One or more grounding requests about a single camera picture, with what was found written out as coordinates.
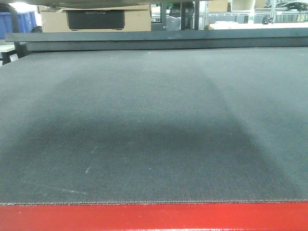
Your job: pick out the brown cardboard carton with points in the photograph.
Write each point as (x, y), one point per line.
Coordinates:
(87, 4)

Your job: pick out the dark grey conveyor belt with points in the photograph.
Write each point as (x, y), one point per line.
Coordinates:
(171, 126)

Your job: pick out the cardboard box with black print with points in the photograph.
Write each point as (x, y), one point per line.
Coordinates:
(116, 19)

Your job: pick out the black office chair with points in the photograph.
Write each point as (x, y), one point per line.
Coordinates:
(174, 18)

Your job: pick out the white table far right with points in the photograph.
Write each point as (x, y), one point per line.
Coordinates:
(227, 25)

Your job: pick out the red conveyor frame edge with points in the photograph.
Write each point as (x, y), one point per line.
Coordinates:
(160, 217)

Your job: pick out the dark conveyor side rail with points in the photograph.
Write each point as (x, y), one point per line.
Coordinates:
(162, 40)

